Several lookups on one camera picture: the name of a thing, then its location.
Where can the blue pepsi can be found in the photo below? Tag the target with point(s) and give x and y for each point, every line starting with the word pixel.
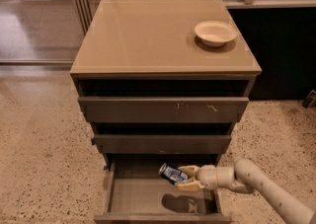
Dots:
pixel 172 174

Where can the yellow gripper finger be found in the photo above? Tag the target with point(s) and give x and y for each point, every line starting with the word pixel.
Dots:
pixel 191 171
pixel 189 186

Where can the white paper bowl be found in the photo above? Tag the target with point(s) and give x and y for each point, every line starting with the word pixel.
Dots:
pixel 214 33

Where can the grey drawer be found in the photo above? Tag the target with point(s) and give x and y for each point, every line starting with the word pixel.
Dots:
pixel 162 138
pixel 138 195
pixel 162 101

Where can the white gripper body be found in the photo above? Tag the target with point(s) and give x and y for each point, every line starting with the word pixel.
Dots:
pixel 207 177

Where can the middle grey drawer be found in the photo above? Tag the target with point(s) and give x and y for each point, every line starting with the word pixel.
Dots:
pixel 162 138

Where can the dark object on floor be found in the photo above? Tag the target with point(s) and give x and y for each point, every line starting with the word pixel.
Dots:
pixel 310 100

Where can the bottom grey drawer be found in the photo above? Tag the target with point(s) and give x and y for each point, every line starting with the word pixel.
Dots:
pixel 138 195

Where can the top grey drawer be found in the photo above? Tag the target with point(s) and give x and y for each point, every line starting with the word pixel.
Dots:
pixel 162 101

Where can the grey drawer cabinet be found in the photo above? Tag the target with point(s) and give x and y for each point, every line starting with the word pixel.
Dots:
pixel 156 40

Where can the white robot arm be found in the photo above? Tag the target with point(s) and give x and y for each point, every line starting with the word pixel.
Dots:
pixel 245 177

